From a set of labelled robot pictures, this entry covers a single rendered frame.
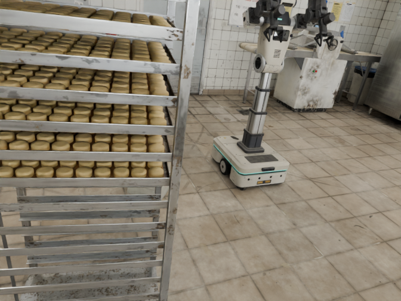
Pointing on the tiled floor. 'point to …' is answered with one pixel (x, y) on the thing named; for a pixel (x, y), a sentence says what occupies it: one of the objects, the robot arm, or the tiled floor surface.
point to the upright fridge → (388, 77)
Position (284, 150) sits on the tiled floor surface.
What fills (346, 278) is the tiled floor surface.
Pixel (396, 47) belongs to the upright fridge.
